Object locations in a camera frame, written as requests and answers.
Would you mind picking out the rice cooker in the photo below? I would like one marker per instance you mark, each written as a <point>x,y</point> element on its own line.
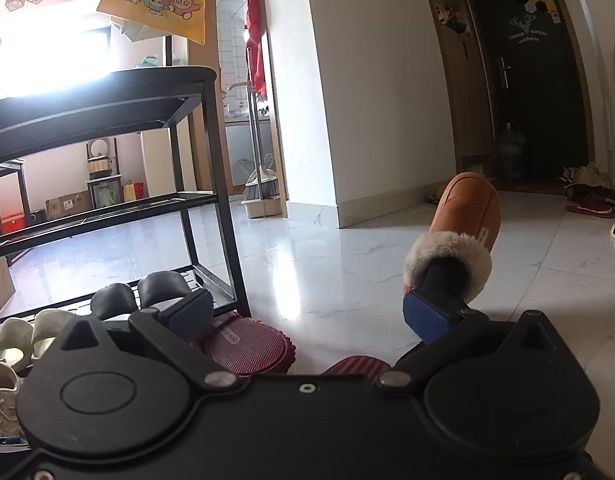
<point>102,162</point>

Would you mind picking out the white chunky sneaker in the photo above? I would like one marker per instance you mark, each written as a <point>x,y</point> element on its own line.
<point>5,395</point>

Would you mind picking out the dark entrance door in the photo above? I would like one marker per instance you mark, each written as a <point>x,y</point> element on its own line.
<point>532,100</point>

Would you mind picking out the black side table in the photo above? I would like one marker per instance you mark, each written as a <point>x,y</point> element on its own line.
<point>7,165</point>

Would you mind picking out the red hanging cloth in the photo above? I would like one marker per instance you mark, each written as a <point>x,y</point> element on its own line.
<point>257,35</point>

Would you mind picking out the cream slide sandal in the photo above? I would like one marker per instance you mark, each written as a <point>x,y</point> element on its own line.
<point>15,342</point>
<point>52,330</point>

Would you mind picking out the orange fur-lined slipper boot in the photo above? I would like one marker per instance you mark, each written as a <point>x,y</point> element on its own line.
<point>467,210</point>

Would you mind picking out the dried flower wall decoration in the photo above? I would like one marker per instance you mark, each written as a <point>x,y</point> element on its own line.
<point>452,19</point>

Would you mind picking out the black slide sandal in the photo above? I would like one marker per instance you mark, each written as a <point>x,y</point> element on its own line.
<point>160,287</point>
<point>112,300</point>

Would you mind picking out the red toolbox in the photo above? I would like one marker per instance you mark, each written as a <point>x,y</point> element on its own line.
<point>12,223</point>

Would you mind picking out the cardboard box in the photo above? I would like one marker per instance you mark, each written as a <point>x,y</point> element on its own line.
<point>67,205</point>

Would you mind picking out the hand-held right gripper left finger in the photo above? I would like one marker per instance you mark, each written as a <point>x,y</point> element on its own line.
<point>190,312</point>

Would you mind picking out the green kettle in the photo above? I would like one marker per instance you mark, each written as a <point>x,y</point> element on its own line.
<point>107,195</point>

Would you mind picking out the dark red sneaker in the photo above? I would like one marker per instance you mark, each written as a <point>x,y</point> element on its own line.
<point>592,205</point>

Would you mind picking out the black metal shoe rack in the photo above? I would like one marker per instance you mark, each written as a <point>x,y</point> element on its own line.
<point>228,210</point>

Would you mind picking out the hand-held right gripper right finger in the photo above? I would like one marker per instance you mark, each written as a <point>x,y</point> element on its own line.
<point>430,317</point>

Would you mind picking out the red and yellow paper bag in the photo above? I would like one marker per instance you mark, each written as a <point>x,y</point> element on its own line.
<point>134,190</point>

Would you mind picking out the broom with dustpan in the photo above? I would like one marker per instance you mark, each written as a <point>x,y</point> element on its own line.
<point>261,187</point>

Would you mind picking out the red plush slipper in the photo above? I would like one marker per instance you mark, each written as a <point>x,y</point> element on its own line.
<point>247,347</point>
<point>357,365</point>

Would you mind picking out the large water bottle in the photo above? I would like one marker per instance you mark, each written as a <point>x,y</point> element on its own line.
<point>510,152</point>

